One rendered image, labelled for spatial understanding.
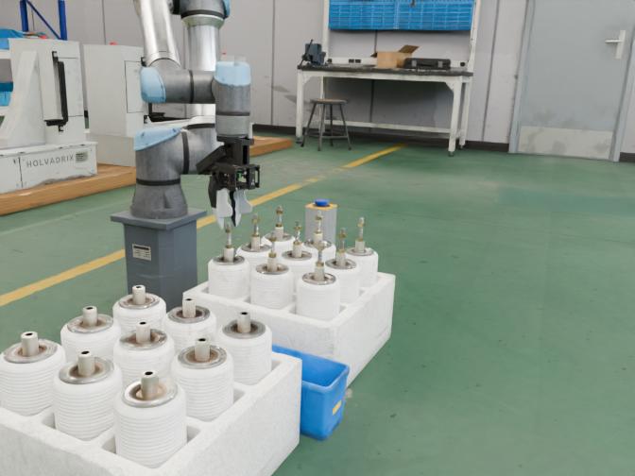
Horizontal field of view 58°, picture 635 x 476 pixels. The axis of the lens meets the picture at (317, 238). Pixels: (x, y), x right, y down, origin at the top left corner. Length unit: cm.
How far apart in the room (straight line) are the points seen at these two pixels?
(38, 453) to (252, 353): 34
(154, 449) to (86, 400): 12
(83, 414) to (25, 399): 12
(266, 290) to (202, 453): 51
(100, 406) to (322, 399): 42
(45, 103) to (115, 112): 53
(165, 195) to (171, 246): 13
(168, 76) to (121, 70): 243
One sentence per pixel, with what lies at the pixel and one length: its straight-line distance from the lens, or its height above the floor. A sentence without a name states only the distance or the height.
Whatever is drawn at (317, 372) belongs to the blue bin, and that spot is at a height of 9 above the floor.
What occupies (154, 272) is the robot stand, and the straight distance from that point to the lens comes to 158.
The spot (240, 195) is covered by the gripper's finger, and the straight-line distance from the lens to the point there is 133.
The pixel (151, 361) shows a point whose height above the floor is 24.
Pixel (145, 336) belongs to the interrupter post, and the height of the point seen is 26.
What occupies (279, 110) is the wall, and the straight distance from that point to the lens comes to 680.
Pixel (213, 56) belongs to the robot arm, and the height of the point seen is 72.
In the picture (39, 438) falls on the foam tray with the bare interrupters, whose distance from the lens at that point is 93.
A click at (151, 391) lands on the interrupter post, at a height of 26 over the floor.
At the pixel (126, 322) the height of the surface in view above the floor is 23.
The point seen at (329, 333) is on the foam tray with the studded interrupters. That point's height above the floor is 17.
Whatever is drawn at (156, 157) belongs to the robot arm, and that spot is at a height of 46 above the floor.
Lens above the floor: 68
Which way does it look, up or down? 16 degrees down
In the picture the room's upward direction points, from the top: 2 degrees clockwise
